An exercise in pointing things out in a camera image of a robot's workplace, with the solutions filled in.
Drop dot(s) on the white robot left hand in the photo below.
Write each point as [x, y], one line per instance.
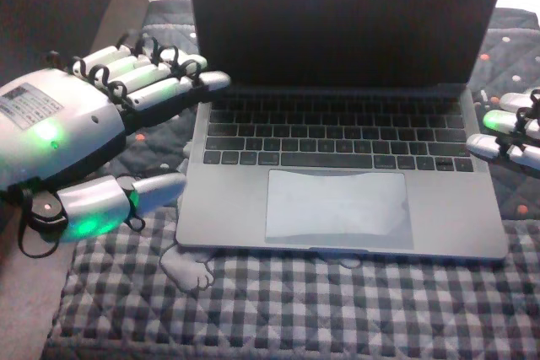
[63, 124]

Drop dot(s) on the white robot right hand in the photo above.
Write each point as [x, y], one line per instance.
[523, 147]

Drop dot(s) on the grey quilt with bear print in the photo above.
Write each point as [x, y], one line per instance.
[295, 313]

